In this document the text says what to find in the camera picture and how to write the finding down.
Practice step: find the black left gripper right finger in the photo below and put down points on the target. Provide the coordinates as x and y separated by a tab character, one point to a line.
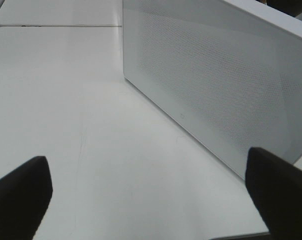
275	187

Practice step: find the white microwave oven body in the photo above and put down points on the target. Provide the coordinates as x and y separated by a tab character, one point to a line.
270	15

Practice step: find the white microwave door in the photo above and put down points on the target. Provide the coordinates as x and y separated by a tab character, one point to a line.
230	79

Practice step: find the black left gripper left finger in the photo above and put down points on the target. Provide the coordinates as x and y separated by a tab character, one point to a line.
25	194

